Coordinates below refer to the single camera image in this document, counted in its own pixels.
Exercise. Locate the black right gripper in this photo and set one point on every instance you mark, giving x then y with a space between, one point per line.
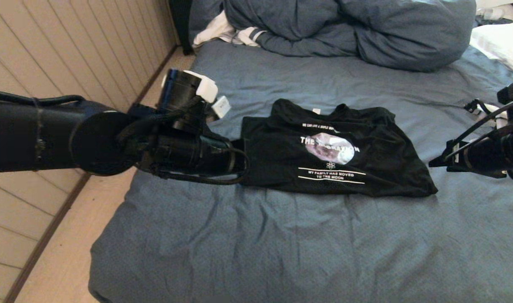
483 155

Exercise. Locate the blue crumpled duvet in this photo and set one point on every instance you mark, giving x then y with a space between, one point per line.
387 38

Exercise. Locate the black moon print t-shirt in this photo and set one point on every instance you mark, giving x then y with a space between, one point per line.
273 168

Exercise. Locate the white striped garment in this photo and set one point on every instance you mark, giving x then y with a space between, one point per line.
214 31

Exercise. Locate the white left wrist camera on bracket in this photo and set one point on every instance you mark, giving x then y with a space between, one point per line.
222 107

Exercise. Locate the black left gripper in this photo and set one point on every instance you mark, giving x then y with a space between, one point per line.
214 158

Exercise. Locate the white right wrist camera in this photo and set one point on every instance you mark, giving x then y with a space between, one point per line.
494 118

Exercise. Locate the white pillow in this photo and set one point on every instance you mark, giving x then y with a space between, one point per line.
500 42

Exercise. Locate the dark bedside furniture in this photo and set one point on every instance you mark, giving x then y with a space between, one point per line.
181 25

